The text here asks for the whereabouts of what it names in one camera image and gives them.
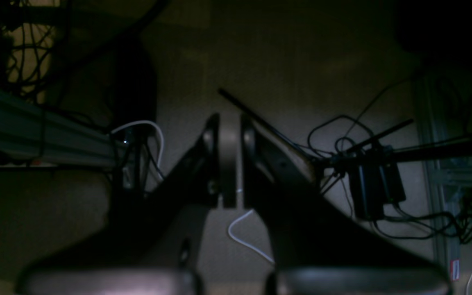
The black power adapter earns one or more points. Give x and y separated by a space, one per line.
372 186

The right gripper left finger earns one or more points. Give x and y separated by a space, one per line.
150 246

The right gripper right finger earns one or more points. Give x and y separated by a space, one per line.
317 250

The aluminium frame rail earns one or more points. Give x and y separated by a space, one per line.
28 132

